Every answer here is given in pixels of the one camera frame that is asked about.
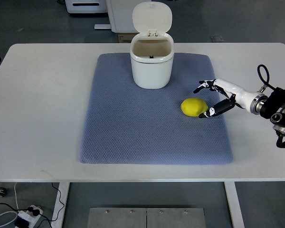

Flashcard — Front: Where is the white appliance background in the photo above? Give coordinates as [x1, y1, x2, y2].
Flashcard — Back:
[65, 0, 107, 14]

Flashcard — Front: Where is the left white table leg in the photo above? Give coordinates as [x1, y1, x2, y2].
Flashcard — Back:
[51, 182, 70, 228]

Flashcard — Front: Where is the white trash bin with lid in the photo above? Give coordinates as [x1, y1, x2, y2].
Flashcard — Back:
[130, 1, 174, 89]

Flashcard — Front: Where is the right white table leg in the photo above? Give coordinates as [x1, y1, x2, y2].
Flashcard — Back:
[224, 181, 245, 228]

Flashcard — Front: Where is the yellow lemon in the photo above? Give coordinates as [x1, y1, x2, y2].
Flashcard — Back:
[180, 98, 208, 117]

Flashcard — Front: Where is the metal base plate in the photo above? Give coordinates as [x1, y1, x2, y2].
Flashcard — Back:
[87, 208, 206, 228]

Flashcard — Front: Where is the floor socket plate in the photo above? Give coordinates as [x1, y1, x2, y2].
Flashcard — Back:
[210, 36, 224, 43]

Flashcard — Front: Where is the blue textured mat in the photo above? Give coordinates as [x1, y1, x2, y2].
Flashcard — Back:
[79, 53, 233, 165]

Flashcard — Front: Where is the white power strip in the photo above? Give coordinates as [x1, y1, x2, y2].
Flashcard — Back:
[14, 205, 43, 228]

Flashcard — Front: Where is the white cable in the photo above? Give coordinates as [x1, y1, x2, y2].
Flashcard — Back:
[0, 182, 21, 228]

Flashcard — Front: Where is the cardboard box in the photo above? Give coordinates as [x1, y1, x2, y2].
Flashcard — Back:
[117, 33, 136, 43]

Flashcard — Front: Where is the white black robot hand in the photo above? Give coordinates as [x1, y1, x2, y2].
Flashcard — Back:
[194, 79, 268, 118]

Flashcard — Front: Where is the white table leg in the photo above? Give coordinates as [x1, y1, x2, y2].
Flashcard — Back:
[224, 181, 245, 228]
[51, 182, 70, 228]

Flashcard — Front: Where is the black cable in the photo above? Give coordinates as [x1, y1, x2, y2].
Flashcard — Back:
[38, 182, 65, 223]

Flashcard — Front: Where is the white cabinet background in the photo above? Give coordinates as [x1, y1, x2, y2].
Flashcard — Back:
[94, 0, 144, 33]

